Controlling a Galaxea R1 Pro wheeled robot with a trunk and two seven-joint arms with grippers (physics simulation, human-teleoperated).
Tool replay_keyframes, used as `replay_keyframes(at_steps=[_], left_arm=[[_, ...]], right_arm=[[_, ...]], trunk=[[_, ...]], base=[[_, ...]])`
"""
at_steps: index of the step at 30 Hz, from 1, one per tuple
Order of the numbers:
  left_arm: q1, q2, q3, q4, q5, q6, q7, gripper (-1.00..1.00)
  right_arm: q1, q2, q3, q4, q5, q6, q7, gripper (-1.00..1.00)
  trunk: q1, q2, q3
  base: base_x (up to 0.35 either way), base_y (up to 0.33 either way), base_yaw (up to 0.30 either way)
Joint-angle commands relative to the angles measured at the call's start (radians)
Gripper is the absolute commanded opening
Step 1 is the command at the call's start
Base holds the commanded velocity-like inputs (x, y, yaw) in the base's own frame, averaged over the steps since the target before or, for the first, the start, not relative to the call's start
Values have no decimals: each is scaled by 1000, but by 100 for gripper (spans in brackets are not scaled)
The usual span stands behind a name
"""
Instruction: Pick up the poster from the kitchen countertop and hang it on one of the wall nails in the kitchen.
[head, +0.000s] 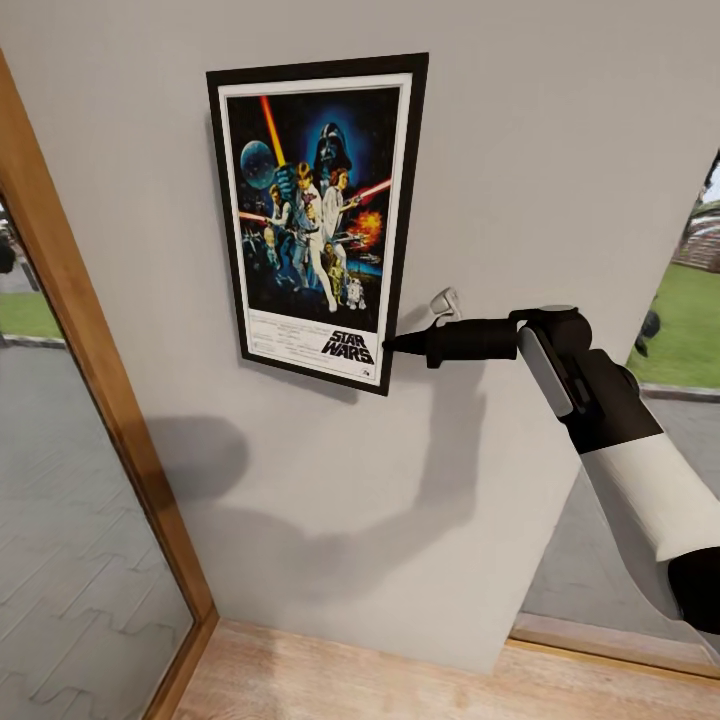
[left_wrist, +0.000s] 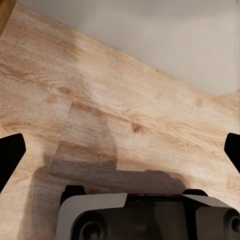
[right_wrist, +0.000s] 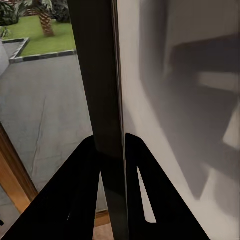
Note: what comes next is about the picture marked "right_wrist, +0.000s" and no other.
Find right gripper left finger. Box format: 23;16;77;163
1;135;100;240

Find poster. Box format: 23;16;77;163
67;0;129;240

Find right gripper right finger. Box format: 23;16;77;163
125;133;210;240

